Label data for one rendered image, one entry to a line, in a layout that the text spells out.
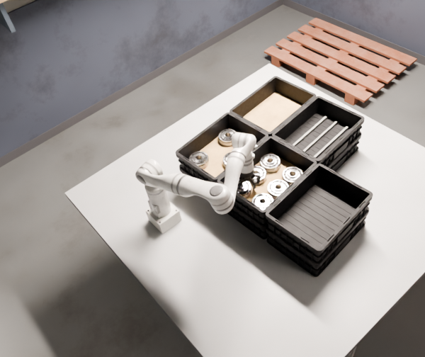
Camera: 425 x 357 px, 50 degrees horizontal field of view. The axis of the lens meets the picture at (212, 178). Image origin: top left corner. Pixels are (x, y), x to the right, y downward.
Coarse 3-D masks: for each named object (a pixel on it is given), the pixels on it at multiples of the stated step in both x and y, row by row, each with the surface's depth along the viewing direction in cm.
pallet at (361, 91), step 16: (304, 32) 436; (320, 32) 433; (336, 32) 430; (272, 48) 424; (288, 48) 421; (304, 48) 418; (320, 48) 415; (352, 48) 410; (368, 48) 409; (384, 48) 405; (288, 64) 407; (304, 64) 402; (320, 64) 399; (336, 64) 397; (352, 64) 394; (368, 64) 392; (384, 64) 389; (400, 64) 387; (320, 80) 387; (336, 80) 383; (352, 80) 381; (368, 80) 378; (384, 80) 376; (352, 96) 370; (368, 96) 365
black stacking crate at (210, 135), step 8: (224, 120) 246; (232, 120) 246; (216, 128) 244; (224, 128) 249; (232, 128) 251; (240, 128) 245; (248, 128) 239; (200, 136) 237; (208, 136) 242; (216, 136) 248; (256, 136) 238; (264, 136) 232; (192, 144) 236; (200, 144) 241; (184, 152) 234; (192, 152) 239; (184, 168) 234; (192, 168) 227; (192, 176) 232; (200, 176) 225
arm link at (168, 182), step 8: (144, 168) 200; (136, 176) 202; (144, 176) 198; (152, 176) 195; (160, 176) 193; (168, 176) 191; (176, 176) 189; (144, 184) 203; (152, 184) 198; (160, 184) 193; (168, 184) 190; (176, 184) 187; (176, 192) 188
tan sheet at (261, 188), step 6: (282, 162) 231; (288, 162) 230; (282, 168) 228; (270, 174) 226; (276, 174) 226; (270, 180) 224; (252, 186) 222; (258, 186) 222; (264, 186) 222; (252, 192) 220; (258, 192) 220; (264, 192) 219; (246, 198) 218; (252, 198) 218
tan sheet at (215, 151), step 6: (216, 138) 248; (210, 144) 245; (216, 144) 244; (204, 150) 243; (210, 150) 242; (216, 150) 242; (222, 150) 241; (228, 150) 241; (210, 156) 239; (216, 156) 239; (222, 156) 238; (210, 162) 236; (216, 162) 236; (222, 162) 235; (204, 168) 234; (210, 168) 234; (216, 168) 233; (222, 168) 233; (216, 174) 230
